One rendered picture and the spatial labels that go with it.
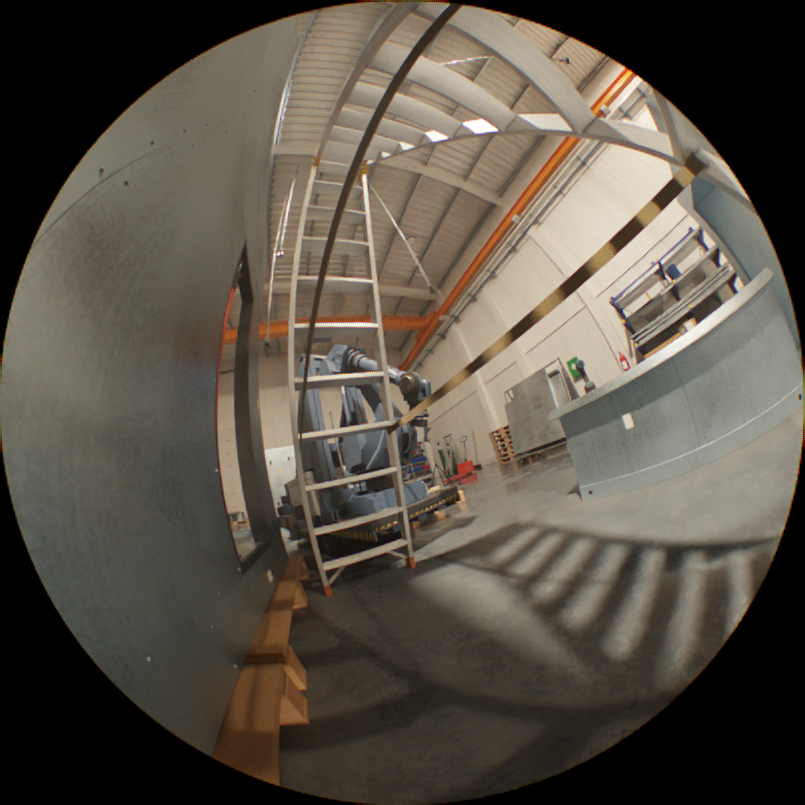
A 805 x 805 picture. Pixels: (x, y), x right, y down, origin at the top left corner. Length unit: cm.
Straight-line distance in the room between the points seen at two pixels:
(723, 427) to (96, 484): 196
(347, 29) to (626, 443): 866
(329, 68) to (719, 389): 811
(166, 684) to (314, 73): 803
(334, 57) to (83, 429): 779
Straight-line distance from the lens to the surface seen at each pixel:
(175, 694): 52
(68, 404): 41
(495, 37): 56
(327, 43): 796
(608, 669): 68
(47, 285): 42
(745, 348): 160
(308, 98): 764
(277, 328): 951
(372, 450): 171
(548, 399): 454
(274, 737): 57
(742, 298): 158
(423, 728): 67
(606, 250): 51
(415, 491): 188
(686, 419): 152
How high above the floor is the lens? 58
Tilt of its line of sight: 17 degrees up
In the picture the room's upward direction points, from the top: 17 degrees counter-clockwise
